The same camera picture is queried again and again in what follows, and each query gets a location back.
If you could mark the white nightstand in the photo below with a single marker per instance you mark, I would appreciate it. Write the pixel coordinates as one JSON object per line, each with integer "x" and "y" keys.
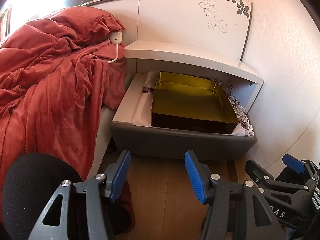
{"x": 175, "y": 52}

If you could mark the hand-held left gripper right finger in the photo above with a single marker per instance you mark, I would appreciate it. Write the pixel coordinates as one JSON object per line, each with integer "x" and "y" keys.
{"x": 195, "y": 177}

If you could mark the black tin box gold inside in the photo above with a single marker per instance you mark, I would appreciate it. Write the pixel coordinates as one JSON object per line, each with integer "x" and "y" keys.
{"x": 190, "y": 100}

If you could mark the red fleece blanket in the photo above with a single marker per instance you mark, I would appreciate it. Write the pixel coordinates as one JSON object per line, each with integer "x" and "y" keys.
{"x": 50, "y": 92}

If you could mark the red ruffled pillow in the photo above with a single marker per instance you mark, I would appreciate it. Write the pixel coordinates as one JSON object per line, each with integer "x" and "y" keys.
{"x": 85, "y": 22}

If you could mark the grey nightstand drawer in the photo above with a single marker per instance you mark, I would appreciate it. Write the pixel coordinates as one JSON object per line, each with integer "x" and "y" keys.
{"x": 175, "y": 145}

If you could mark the white floral print headboard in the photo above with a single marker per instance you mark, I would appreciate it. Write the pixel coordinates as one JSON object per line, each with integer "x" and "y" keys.
{"x": 175, "y": 12}

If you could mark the dark red slipper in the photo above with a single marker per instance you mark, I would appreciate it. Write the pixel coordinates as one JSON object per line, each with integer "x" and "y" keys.
{"x": 126, "y": 205}

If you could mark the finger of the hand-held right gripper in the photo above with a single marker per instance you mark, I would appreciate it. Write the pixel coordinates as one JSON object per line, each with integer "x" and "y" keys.
{"x": 293, "y": 162}
{"x": 258, "y": 173}

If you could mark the white bed frame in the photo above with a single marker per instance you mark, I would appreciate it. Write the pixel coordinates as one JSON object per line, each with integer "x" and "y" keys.
{"x": 103, "y": 130}

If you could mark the white floral cloth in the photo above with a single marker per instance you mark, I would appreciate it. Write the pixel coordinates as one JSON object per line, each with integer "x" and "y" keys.
{"x": 142, "y": 110}

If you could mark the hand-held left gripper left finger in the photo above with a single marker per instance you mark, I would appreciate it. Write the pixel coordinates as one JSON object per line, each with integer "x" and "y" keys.
{"x": 121, "y": 173}

